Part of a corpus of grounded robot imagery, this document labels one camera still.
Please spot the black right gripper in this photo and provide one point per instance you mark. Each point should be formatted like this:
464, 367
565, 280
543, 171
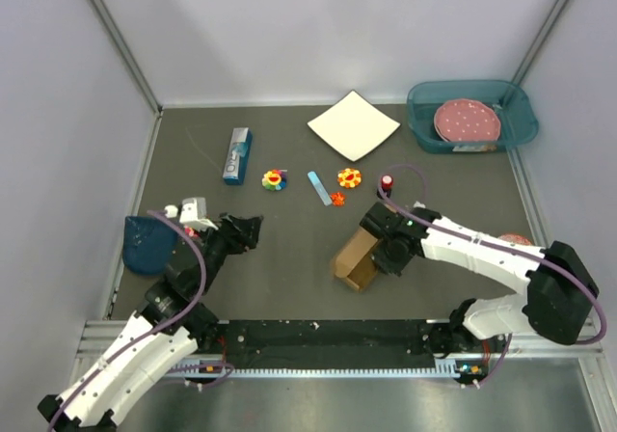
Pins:
385, 263

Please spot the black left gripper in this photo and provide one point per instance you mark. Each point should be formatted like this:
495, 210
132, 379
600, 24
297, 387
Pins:
240, 232

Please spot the brown cardboard box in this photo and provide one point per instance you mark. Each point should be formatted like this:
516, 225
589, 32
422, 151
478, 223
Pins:
353, 263

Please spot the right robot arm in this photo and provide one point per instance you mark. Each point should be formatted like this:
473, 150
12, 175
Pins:
552, 292

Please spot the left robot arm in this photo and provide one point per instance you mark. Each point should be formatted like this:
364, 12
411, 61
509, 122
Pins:
168, 326

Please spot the blue toothpaste box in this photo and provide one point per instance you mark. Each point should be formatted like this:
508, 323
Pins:
239, 148

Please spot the rainbow plush flower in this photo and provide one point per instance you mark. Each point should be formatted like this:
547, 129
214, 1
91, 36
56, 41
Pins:
274, 180

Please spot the pink plush flower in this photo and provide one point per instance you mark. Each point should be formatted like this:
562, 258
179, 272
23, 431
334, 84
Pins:
192, 232

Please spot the orange red small toy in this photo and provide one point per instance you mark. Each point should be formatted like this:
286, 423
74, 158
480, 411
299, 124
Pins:
338, 199

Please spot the light blue stick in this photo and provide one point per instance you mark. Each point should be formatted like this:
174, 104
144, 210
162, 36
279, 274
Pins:
319, 188

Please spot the orange plush flower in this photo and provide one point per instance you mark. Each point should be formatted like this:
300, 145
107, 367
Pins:
349, 178

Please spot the dark blue dish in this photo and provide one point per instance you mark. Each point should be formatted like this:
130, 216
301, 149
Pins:
147, 245

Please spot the pink patterned bowl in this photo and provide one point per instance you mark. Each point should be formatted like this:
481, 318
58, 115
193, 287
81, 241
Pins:
515, 238

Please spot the white square plate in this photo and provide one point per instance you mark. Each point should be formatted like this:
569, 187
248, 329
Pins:
353, 127

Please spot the pink dotted plate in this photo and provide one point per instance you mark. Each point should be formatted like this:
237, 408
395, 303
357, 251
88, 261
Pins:
466, 120

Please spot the teal plastic bin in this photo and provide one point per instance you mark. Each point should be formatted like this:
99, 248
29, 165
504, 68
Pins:
519, 125

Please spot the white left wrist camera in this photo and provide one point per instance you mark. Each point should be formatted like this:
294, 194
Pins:
191, 213

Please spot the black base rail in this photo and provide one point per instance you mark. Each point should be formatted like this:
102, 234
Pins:
336, 343

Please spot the white cable duct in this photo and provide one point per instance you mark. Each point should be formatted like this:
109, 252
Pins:
437, 369

